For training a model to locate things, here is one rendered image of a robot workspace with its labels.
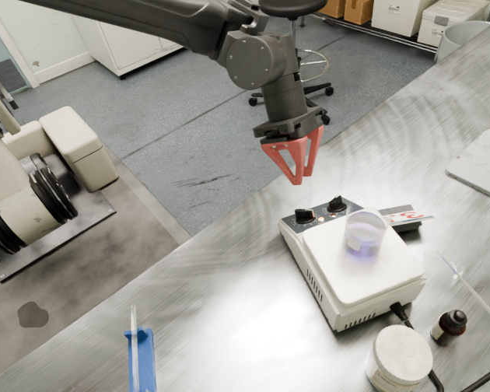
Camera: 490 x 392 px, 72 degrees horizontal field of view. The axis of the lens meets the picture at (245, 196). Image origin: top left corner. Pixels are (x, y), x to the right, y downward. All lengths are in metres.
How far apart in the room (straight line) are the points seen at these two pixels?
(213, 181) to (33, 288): 0.95
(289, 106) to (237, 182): 1.29
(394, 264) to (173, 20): 0.40
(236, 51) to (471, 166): 0.51
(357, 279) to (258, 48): 0.30
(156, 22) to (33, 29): 2.82
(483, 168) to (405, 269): 0.34
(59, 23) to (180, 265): 2.84
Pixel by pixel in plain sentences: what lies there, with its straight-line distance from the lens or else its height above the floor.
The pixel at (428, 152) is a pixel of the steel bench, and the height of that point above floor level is 0.75.
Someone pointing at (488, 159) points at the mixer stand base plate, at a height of 0.76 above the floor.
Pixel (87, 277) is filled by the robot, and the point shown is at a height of 0.37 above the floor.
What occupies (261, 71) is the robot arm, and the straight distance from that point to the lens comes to 0.40.
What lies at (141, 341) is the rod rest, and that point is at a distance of 0.54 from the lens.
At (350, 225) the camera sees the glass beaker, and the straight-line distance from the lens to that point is 0.42.
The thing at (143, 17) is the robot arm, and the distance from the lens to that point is 0.43.
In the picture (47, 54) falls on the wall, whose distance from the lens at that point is 3.29.
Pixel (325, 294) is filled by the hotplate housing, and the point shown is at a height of 0.82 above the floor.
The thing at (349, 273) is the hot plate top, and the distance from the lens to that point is 0.46.
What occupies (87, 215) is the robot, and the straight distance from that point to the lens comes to 1.30.
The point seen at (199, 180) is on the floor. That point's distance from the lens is 1.79.
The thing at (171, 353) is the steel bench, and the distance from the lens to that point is 0.53.
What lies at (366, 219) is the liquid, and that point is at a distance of 0.46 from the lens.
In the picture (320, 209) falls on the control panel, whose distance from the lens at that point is 0.58.
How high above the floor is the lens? 1.23
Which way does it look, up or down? 48 degrees down
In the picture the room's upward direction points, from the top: 9 degrees counter-clockwise
